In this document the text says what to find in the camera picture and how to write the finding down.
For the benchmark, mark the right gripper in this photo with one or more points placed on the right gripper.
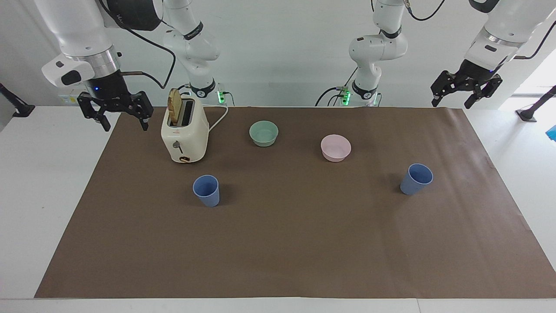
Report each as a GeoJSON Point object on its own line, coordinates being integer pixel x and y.
{"type": "Point", "coordinates": [108, 89]}

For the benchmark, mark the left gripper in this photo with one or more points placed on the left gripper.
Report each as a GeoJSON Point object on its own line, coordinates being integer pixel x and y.
{"type": "Point", "coordinates": [472, 73]}

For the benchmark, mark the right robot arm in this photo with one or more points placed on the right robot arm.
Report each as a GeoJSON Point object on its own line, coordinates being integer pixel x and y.
{"type": "Point", "coordinates": [82, 26]}

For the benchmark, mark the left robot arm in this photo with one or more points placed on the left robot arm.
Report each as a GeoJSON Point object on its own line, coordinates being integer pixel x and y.
{"type": "Point", "coordinates": [373, 48]}

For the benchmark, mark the toast slice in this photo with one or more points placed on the toast slice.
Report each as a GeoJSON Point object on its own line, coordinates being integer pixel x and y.
{"type": "Point", "coordinates": [174, 105]}

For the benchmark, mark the cream white toaster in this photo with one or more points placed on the cream white toaster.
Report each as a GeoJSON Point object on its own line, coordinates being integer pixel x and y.
{"type": "Point", "coordinates": [184, 139]}

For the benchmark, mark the black stand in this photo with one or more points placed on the black stand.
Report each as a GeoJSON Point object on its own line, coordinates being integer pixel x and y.
{"type": "Point", "coordinates": [534, 106]}
{"type": "Point", "coordinates": [19, 108]}

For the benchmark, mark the blue cup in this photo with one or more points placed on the blue cup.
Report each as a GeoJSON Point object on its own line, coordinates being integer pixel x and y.
{"type": "Point", "coordinates": [206, 191]}
{"type": "Point", "coordinates": [415, 179]}

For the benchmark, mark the green bowl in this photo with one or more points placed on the green bowl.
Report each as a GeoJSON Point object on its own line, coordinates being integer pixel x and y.
{"type": "Point", "coordinates": [263, 133]}

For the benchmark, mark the pink bowl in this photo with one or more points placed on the pink bowl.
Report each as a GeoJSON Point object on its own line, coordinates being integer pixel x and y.
{"type": "Point", "coordinates": [335, 148]}

